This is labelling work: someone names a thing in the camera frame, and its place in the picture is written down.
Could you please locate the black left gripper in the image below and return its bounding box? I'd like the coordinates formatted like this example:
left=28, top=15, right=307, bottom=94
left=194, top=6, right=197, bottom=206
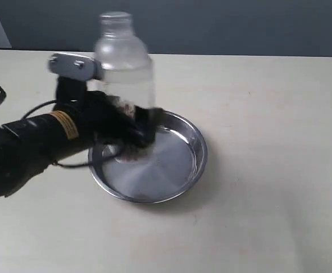
left=54, top=76, right=164, bottom=148

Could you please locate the clear plastic shaker bottle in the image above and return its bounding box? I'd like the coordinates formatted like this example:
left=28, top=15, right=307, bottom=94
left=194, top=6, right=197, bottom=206
left=93, top=11, right=156, bottom=163

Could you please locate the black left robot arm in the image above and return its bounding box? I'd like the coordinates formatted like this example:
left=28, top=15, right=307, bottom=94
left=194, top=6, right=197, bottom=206
left=0, top=77, right=163, bottom=197

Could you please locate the round stainless steel plate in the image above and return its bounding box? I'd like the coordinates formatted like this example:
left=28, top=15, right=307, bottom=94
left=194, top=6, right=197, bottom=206
left=90, top=111, right=208, bottom=204

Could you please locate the silver wrist camera on left gripper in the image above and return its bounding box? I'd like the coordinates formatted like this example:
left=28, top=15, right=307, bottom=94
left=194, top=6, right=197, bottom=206
left=47, top=52, right=103, bottom=81

